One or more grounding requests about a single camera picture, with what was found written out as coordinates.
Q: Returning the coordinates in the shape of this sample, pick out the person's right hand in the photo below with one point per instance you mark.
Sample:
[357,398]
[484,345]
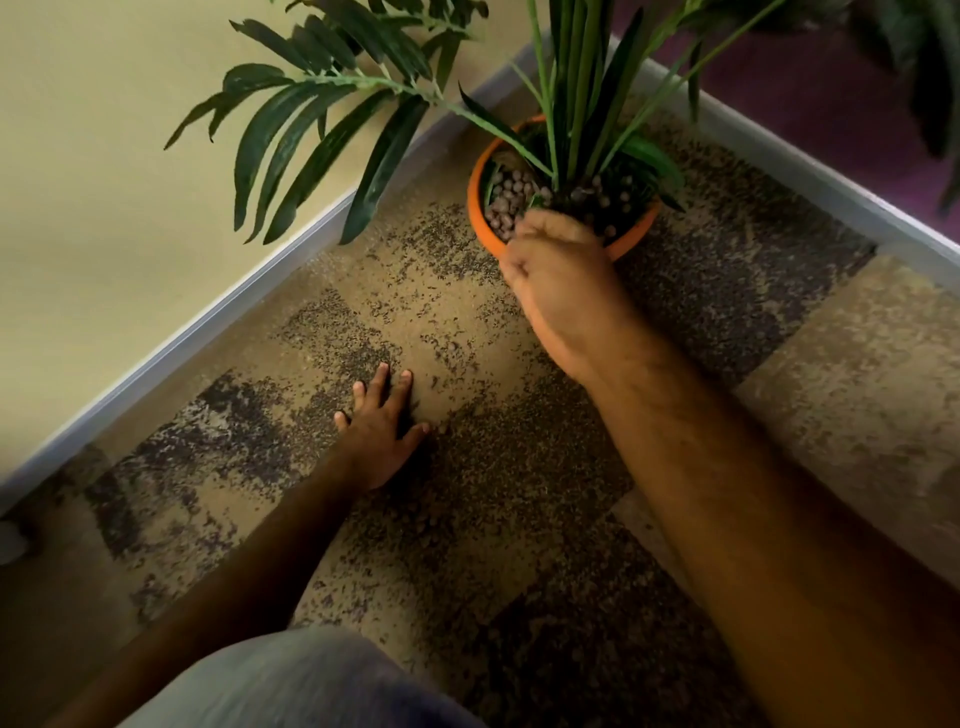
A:
[566,292]

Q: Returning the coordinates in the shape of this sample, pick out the person's left hand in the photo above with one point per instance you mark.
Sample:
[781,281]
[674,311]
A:
[379,435]

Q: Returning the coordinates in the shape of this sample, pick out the cluster of pale pebbles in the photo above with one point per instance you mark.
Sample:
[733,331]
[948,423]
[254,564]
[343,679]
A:
[510,199]

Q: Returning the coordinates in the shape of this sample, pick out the green artificial palm plant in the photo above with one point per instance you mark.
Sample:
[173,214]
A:
[570,112]

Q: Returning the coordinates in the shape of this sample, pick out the person's left forearm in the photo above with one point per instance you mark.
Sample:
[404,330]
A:
[225,592]

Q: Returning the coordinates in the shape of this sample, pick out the person's right forearm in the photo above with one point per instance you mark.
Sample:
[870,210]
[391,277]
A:
[780,562]

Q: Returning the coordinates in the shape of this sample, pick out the person's left jeans leg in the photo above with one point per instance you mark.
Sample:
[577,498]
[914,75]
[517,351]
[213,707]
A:
[300,682]

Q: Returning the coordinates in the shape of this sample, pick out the white baseboard under yellow wall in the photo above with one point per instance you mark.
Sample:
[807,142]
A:
[225,307]

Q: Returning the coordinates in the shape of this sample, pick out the white baseboard under purple wall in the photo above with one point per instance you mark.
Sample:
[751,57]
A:
[825,187]

